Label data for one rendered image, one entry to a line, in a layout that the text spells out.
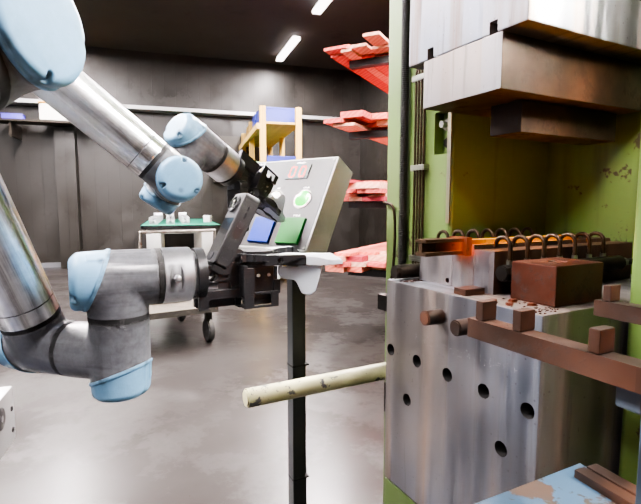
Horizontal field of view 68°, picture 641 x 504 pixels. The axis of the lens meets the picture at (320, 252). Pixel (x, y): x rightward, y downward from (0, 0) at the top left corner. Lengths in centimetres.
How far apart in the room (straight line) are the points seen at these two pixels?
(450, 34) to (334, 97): 895
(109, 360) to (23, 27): 38
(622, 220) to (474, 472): 69
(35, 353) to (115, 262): 17
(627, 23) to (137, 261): 94
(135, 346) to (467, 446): 58
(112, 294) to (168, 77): 885
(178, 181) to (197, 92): 858
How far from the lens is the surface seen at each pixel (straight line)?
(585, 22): 101
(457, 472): 97
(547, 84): 99
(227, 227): 68
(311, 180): 126
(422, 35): 108
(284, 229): 122
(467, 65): 97
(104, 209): 920
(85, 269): 63
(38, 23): 51
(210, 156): 99
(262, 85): 958
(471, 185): 121
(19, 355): 75
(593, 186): 134
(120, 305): 64
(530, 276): 84
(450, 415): 94
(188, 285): 65
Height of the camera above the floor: 107
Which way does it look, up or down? 6 degrees down
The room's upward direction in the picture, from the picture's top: straight up
